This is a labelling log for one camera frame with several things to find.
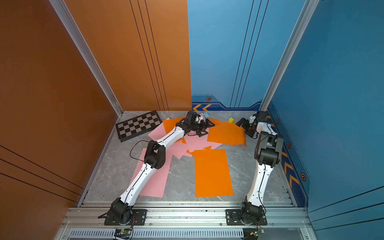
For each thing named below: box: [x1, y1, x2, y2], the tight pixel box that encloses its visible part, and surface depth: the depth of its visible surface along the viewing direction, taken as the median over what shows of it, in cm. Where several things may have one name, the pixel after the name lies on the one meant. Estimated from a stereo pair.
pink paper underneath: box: [148, 117, 171, 142], surface depth 109 cm
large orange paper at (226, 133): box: [207, 117, 247, 146], surface depth 106 cm
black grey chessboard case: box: [115, 110, 163, 143], surface depth 111 cm
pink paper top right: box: [172, 133, 222, 160], surface depth 103 cm
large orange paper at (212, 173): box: [194, 149, 234, 198], surface depth 93 cm
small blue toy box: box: [203, 111, 211, 119], surface depth 118 cm
